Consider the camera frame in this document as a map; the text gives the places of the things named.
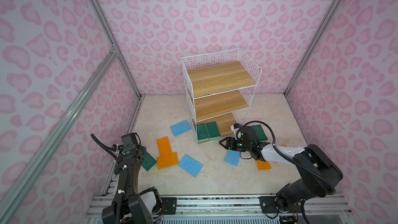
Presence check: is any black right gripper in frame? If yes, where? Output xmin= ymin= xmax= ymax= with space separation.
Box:
xmin=218 ymin=137 xmax=252 ymax=152

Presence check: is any green sponge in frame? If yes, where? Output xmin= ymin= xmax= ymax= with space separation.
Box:
xmin=205 ymin=121 xmax=221 ymax=140
xmin=197 ymin=123 xmax=209 ymax=142
xmin=251 ymin=124 xmax=268 ymax=142
xmin=142 ymin=151 xmax=157 ymax=172

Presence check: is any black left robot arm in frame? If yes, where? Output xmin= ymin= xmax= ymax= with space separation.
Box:
xmin=90 ymin=132 xmax=153 ymax=224

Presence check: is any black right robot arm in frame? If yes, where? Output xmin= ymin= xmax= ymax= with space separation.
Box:
xmin=219 ymin=120 xmax=344 ymax=217

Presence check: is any blue sponge near shelf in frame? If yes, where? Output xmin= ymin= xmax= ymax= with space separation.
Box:
xmin=171 ymin=120 xmax=191 ymax=137

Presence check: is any blue sponge centre right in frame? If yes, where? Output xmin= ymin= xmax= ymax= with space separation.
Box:
xmin=224 ymin=150 xmax=240 ymax=167

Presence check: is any orange sponge upper left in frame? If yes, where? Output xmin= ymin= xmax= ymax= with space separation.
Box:
xmin=157 ymin=137 xmax=172 ymax=156

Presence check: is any orange sponge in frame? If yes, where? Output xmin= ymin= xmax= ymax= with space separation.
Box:
xmin=157 ymin=137 xmax=172 ymax=156
xmin=157 ymin=152 xmax=179 ymax=170
xmin=257 ymin=145 xmax=290 ymax=171

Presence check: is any orange sponge lower left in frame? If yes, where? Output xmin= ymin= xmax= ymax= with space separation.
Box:
xmin=157 ymin=152 xmax=179 ymax=170

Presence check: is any orange sponge right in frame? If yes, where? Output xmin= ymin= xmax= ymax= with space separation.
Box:
xmin=257 ymin=145 xmax=290 ymax=171

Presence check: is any blue sponge lower left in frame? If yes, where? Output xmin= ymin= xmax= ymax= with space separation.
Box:
xmin=178 ymin=155 xmax=203 ymax=177

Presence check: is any white wire wooden shelf rack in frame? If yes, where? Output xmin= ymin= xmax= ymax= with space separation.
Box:
xmin=181 ymin=48 xmax=262 ymax=144

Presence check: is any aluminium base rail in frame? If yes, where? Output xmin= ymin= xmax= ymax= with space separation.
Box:
xmin=83 ymin=193 xmax=358 ymax=224

